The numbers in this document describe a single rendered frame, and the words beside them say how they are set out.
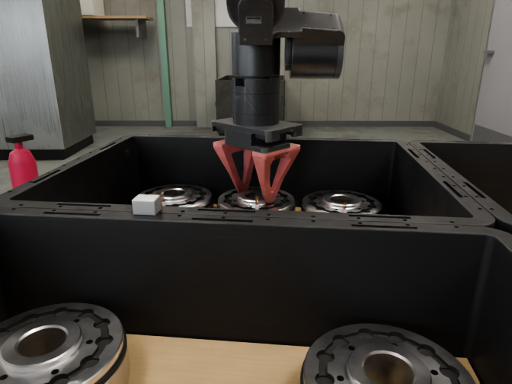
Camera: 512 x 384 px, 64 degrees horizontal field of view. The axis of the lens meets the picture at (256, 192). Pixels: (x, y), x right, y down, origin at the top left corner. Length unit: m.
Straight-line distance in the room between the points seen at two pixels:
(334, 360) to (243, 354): 0.08
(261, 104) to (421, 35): 5.97
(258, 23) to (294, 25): 0.05
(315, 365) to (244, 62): 0.33
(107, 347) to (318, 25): 0.37
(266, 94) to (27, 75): 4.14
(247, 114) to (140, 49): 5.78
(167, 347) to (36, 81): 4.26
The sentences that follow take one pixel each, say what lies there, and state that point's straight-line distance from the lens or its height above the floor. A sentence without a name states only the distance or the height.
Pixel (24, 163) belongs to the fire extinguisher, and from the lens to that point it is 2.59.
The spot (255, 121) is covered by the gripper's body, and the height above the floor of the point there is 0.97.
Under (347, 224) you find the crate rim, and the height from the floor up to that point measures 0.93.
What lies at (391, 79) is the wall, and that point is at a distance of 6.31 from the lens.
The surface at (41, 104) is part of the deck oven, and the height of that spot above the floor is 0.56.
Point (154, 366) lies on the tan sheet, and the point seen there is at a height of 0.83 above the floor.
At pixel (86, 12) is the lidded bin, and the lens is 5.95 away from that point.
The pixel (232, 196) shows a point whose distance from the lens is 0.55.
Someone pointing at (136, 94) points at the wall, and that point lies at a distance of 6.30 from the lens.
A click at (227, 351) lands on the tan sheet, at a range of 0.34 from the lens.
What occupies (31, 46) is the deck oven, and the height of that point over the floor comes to 1.09.
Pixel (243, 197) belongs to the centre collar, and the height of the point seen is 0.87.
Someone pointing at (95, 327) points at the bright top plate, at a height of 0.86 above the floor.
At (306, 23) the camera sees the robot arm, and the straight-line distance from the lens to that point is 0.48.
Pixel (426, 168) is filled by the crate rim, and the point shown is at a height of 0.93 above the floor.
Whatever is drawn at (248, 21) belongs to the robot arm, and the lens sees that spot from 0.44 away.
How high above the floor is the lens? 1.05
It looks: 19 degrees down
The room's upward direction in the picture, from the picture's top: straight up
